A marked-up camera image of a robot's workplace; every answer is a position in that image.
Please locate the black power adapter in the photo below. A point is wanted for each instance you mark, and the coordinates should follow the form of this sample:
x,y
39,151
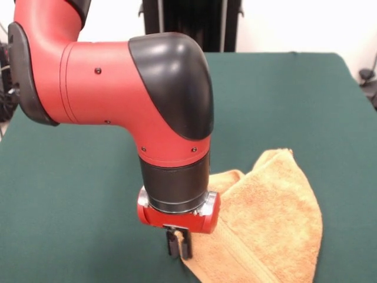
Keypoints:
x,y
3,53

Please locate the dark green table cloth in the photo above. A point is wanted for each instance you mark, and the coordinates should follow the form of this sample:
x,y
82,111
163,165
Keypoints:
x,y
88,191

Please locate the black equipment base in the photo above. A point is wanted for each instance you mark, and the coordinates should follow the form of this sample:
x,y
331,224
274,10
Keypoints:
x,y
372,97

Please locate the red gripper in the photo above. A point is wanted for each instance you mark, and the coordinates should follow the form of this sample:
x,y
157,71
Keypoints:
x,y
182,221

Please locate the orange terry towel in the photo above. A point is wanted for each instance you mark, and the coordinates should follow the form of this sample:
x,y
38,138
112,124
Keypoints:
x,y
271,221

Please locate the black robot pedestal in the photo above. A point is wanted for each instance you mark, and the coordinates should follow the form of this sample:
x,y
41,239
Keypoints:
x,y
191,20

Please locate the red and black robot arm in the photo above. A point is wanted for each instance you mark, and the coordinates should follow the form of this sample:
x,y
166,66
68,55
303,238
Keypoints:
x,y
117,88

